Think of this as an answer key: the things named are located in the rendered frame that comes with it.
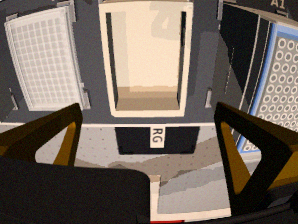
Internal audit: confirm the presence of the black rectangular pad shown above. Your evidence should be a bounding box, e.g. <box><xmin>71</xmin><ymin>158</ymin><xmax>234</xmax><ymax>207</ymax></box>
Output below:
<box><xmin>115</xmin><ymin>126</ymin><xmax>200</xmax><ymax>155</ymax></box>

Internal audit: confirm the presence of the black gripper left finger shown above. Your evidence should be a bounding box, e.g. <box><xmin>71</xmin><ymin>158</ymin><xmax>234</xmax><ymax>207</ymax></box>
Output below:
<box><xmin>0</xmin><ymin>103</ymin><xmax>83</xmax><ymax>166</ymax></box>

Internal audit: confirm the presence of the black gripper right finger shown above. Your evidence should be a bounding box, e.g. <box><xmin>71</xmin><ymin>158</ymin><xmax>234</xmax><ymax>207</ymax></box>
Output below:
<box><xmin>214</xmin><ymin>102</ymin><xmax>298</xmax><ymax>216</ymax></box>

